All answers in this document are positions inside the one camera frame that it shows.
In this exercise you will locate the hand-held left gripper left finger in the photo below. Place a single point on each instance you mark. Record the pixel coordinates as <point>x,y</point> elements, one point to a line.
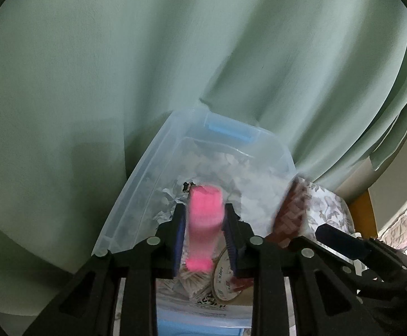
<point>179,238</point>

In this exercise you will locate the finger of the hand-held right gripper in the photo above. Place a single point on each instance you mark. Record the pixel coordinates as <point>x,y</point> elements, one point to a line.
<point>340,241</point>

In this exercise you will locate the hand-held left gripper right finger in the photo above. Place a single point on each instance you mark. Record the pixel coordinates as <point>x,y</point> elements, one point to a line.
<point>231,241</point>

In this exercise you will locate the brown packing tape roll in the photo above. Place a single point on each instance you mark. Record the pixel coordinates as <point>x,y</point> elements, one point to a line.
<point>222,273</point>

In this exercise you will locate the white paper ball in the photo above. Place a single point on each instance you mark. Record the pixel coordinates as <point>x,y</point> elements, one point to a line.
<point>170,203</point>

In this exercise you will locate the bag of cotton swabs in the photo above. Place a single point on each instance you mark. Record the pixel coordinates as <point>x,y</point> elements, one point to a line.
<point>196,281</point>

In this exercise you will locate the dark red hair claw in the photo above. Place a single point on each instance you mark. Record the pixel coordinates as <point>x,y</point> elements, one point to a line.
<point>291,210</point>

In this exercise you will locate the clear plastic container blue latches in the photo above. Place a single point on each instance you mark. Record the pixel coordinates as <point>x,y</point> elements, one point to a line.
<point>147,182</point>

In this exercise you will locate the leopard print toothed headband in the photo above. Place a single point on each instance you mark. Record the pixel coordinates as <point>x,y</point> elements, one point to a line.
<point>207,301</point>

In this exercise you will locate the white padded headboard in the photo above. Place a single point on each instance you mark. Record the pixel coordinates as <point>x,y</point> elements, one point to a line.
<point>399,182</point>

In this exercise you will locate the green curtain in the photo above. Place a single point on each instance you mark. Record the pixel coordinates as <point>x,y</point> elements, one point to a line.
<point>154,59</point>

